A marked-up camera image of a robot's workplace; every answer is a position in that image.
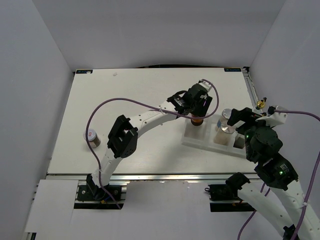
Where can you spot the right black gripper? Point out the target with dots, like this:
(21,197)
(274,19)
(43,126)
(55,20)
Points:
(245,115)

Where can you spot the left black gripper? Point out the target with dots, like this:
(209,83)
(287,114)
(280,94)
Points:
(201,111)

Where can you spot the red lid sauce jar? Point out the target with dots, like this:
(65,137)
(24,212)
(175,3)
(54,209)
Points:
(196,122)

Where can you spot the blue label silver cap shaker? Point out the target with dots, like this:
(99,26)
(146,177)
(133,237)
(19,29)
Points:
(222,123)

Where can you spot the clear glass bottle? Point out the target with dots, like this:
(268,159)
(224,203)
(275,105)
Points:
(260,104)

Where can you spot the small brown spice jar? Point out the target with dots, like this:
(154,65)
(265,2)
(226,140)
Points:
(91,138)

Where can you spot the white silver cap shaker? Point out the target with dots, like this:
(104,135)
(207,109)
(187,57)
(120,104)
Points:
(223,135)

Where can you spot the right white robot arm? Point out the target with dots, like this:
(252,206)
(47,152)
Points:
(296,220)

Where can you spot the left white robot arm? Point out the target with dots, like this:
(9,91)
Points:
(123,137)

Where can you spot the white three-slot organizer tray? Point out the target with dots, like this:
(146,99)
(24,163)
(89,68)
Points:
(202,137)

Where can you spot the right blue corner sticker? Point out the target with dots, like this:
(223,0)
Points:
(232,69)

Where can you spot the blue corner sticker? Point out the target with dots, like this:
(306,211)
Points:
(232,69)
(84,71)

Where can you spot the left blue corner sticker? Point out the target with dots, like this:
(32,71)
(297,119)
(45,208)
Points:
(84,71)

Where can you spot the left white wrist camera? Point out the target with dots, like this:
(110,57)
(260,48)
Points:
(205,84)

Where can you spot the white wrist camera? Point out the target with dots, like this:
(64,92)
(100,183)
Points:
(205,84)
(275,116)

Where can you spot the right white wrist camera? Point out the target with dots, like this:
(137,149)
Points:
(275,116)

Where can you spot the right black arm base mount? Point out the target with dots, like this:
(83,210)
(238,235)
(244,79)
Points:
(222,200)

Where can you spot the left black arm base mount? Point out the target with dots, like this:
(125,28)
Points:
(85,200)

